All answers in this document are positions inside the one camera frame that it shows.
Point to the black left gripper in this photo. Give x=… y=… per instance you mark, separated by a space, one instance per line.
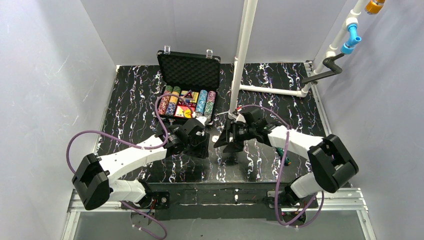
x=200 y=145

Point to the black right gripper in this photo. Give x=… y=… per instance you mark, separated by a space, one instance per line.
x=234 y=131

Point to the yellow big blind button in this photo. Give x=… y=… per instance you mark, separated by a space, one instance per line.
x=188 y=114

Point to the red playing card deck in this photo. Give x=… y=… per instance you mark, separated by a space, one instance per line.
x=179 y=112

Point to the triangular all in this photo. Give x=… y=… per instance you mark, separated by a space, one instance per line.
x=187 y=95

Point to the white one poker chip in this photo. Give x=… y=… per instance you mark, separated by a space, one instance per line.
x=215 y=138

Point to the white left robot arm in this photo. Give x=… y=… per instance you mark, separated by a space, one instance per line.
x=97 y=179

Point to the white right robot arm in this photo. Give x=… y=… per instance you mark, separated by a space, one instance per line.
x=332 y=166

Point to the black poker set case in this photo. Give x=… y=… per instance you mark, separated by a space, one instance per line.
x=190 y=71

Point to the white-grey poker chip stack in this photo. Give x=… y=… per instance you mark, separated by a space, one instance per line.
x=208 y=118

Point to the red dice row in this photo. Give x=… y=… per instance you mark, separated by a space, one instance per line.
x=185 y=104

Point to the dark blue poker chip stack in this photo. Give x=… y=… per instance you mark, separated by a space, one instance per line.
x=170 y=110

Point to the light blue poker chip stack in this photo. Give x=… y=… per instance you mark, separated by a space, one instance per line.
x=201 y=102

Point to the yellow poker chip stack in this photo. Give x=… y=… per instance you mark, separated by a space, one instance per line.
x=174 y=98

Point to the blue yellow card deck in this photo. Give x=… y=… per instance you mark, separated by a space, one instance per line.
x=195 y=96

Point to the red poker chip stack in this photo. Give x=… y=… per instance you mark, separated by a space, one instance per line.
x=163 y=104

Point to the purple poker chip stack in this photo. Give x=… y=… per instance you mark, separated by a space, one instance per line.
x=211 y=97

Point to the olive green poker chip stack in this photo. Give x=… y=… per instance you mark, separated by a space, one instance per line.
x=176 y=90
x=168 y=89

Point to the blue pipe fitting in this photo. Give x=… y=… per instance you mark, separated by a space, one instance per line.
x=354 y=39

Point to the orange pipe fitting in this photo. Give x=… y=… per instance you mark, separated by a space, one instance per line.
x=373 y=7

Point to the green handle screwdriver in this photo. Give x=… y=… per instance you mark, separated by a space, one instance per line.
x=281 y=153

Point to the white PVC pipe frame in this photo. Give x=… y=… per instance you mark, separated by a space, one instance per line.
x=289 y=31

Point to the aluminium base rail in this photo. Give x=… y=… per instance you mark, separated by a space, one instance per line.
x=223 y=212

